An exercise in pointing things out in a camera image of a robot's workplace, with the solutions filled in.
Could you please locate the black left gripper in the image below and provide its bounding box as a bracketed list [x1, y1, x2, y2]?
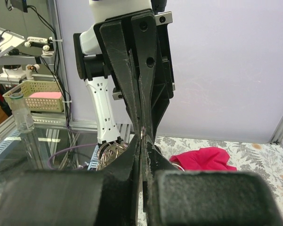
[94, 9, 174, 140]

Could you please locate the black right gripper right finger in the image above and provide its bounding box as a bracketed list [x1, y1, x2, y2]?
[141, 137, 283, 226]

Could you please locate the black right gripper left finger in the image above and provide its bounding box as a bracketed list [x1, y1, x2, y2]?
[0, 136, 141, 226]

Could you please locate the large metal keyring with keys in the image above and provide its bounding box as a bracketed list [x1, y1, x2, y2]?
[96, 141, 129, 171]

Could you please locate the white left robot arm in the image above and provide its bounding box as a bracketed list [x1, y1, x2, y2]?
[73, 0, 175, 145]

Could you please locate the crumpled pink cloth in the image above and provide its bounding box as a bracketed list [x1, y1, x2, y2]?
[170, 147, 237, 171]

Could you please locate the perforated beige basket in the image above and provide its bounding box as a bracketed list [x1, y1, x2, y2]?
[3, 81, 64, 113]

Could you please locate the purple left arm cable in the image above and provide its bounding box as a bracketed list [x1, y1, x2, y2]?
[48, 124, 99, 170]

